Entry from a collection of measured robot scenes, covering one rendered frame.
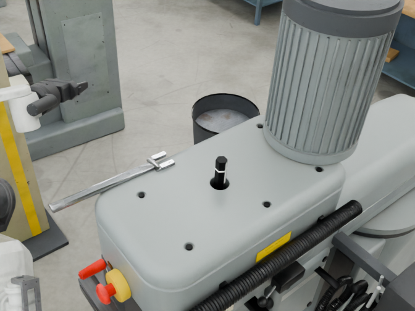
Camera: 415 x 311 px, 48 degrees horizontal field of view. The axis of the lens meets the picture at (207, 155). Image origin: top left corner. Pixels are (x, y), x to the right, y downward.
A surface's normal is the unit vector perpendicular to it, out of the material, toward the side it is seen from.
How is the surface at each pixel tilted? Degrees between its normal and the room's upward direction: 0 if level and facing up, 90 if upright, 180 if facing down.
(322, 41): 90
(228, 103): 86
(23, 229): 90
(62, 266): 0
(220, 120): 0
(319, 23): 90
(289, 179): 0
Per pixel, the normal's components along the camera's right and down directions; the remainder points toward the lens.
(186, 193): 0.04, -0.75
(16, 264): 0.73, -0.07
